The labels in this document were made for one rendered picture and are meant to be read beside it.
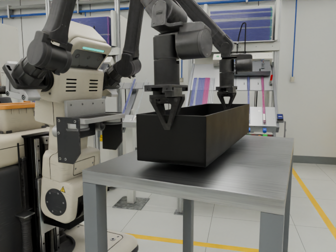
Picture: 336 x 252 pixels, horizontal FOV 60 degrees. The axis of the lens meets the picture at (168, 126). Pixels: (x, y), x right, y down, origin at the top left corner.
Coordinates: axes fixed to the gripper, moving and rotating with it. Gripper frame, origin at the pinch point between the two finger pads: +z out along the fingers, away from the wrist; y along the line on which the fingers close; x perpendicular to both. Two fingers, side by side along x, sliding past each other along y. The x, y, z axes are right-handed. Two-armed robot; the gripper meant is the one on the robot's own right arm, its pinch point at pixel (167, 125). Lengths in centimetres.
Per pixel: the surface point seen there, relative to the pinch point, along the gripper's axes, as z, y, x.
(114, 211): 86, 130, 108
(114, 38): -61, 176, 133
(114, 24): -73, 176, 132
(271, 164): 11.2, 17.5, -20.8
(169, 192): 13.1, -6.5, -2.9
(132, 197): 80, 147, 101
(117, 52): -48, 179, 131
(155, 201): 87, 161, 87
